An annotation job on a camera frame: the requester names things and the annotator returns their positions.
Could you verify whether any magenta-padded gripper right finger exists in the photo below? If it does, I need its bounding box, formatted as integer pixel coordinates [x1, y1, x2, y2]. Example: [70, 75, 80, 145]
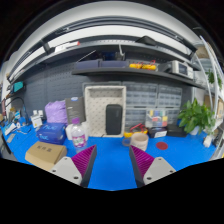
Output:
[128, 144, 177, 188]

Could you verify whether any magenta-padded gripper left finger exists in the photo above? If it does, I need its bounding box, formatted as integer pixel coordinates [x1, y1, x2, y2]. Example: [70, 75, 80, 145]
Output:
[49, 144, 98, 188]

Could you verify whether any purple-capped clear drink bottle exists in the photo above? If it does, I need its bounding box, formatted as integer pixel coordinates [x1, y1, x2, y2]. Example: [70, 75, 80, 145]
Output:
[70, 117, 88, 155]

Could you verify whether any flat round red coaster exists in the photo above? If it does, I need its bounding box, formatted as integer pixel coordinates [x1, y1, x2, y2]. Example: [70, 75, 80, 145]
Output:
[155, 141, 169, 151]

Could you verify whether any brown cardboard box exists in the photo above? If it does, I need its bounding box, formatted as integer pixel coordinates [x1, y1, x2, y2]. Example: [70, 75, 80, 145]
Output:
[24, 141, 68, 172]

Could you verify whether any black box with white label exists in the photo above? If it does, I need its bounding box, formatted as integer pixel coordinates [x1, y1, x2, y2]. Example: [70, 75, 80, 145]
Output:
[147, 126, 169, 139]

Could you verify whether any small white box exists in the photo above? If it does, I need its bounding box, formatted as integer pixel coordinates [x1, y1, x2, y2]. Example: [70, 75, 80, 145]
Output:
[65, 121, 90, 141]

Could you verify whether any blue product box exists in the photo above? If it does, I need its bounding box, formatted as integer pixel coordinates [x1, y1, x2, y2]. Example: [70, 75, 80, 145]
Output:
[35, 122, 68, 145]

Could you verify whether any flat black box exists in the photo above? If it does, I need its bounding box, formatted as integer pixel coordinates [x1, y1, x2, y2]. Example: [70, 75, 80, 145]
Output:
[166, 123, 188, 138]

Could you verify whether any yellow multimeter with red leads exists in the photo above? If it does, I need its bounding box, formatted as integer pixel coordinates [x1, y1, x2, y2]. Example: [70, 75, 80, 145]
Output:
[123, 123, 149, 139]

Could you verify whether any clear box of coloured parts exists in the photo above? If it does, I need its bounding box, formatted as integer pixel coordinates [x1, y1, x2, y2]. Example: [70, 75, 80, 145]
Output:
[145, 109, 170, 129]

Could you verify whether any small white card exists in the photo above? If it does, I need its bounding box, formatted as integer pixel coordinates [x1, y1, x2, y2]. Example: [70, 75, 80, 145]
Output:
[29, 114, 44, 129]

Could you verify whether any purple plastic bag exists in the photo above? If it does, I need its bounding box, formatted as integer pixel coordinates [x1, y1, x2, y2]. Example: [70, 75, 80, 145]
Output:
[44, 99, 69, 125]

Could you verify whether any dark grey upright box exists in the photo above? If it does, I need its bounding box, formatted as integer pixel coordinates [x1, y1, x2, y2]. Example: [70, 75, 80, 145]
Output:
[64, 96, 87, 126]

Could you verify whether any white dotted tray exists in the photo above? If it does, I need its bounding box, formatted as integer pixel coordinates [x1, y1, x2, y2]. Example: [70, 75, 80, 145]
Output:
[83, 85, 128, 138]

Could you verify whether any green potted plant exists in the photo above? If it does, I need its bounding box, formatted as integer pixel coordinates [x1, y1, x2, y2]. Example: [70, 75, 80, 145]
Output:
[177, 98, 217, 136]

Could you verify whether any grey parts drawer cabinet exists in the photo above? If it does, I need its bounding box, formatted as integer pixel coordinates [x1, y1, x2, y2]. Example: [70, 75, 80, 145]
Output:
[121, 80, 184, 129]

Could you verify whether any beige mug with grey handle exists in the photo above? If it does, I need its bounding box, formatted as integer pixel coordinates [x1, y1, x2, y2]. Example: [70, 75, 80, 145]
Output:
[121, 132, 150, 152]

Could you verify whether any black wall shelf unit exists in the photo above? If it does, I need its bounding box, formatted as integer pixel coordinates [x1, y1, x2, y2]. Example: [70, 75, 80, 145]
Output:
[71, 34, 205, 90]

